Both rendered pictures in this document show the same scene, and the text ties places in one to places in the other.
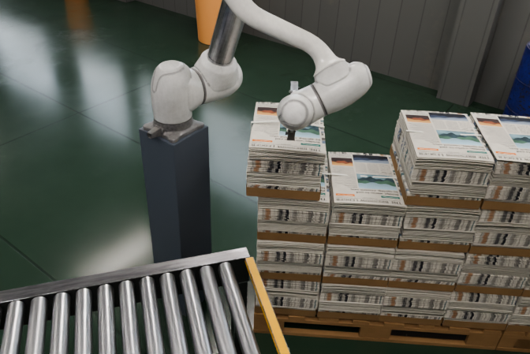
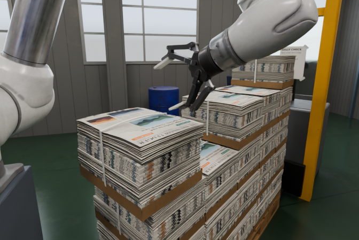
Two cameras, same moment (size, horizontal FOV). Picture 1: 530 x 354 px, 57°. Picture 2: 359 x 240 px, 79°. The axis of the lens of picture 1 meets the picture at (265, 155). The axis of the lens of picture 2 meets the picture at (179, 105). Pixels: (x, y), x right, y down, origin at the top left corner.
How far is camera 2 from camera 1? 138 cm
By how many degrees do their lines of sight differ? 50
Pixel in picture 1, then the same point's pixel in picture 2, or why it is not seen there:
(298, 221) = (187, 215)
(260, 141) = (142, 137)
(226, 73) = (47, 77)
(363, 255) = (225, 211)
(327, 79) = not seen: outside the picture
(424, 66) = not seen: hidden behind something
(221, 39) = (36, 19)
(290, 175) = (179, 164)
